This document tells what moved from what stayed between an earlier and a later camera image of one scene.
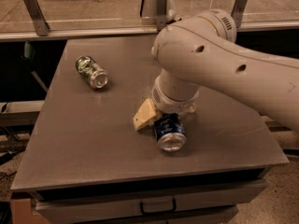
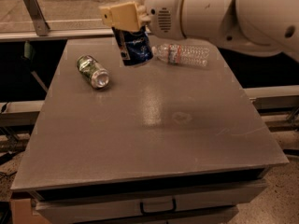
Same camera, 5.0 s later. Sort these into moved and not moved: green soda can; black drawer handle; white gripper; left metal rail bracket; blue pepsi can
Moved: blue pepsi can; white gripper
Not moved: left metal rail bracket; green soda can; black drawer handle
